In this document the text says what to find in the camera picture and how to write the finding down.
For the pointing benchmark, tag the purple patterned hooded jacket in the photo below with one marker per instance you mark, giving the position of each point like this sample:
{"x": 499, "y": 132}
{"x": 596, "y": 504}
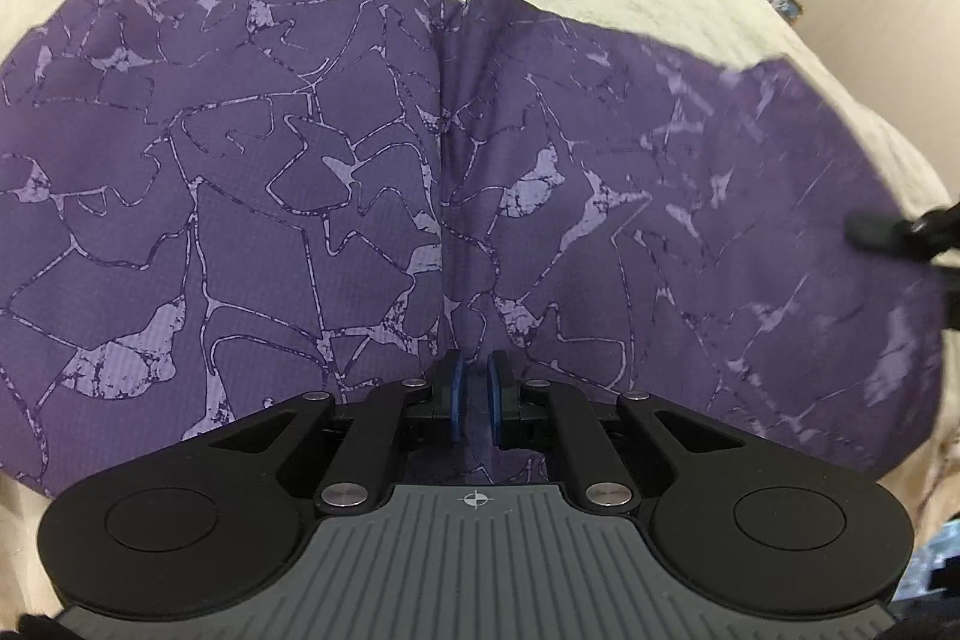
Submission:
{"x": 209, "y": 206}

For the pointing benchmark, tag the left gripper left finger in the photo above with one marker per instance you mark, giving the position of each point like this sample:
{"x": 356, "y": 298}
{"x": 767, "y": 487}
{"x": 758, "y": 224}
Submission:
{"x": 376, "y": 437}

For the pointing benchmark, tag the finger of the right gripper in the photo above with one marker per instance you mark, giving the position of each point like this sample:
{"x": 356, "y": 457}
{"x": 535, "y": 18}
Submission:
{"x": 920, "y": 240}

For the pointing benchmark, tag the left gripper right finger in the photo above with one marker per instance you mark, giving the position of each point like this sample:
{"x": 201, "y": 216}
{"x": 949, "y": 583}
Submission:
{"x": 574, "y": 435}

